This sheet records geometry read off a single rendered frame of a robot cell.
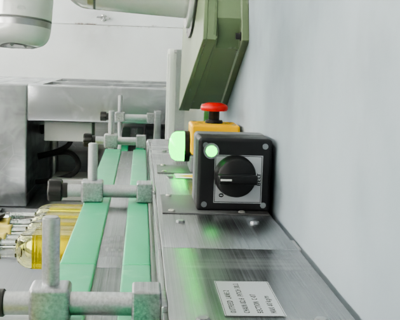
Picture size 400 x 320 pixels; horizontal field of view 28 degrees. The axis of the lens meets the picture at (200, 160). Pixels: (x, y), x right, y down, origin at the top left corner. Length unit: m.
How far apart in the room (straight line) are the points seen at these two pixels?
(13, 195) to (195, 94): 1.26
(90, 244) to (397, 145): 0.39
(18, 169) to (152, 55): 2.81
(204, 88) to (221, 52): 0.15
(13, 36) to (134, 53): 3.95
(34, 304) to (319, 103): 0.28
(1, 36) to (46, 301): 0.76
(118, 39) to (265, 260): 4.56
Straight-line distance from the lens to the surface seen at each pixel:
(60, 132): 2.55
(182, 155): 1.15
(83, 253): 0.75
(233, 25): 1.13
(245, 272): 0.62
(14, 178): 2.49
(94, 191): 0.99
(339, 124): 0.60
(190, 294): 0.56
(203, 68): 1.21
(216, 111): 1.15
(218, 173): 0.83
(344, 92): 0.59
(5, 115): 2.47
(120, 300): 0.55
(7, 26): 1.25
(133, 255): 0.74
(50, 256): 0.54
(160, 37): 5.18
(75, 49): 5.20
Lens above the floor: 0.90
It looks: 4 degrees down
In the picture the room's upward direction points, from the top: 89 degrees counter-clockwise
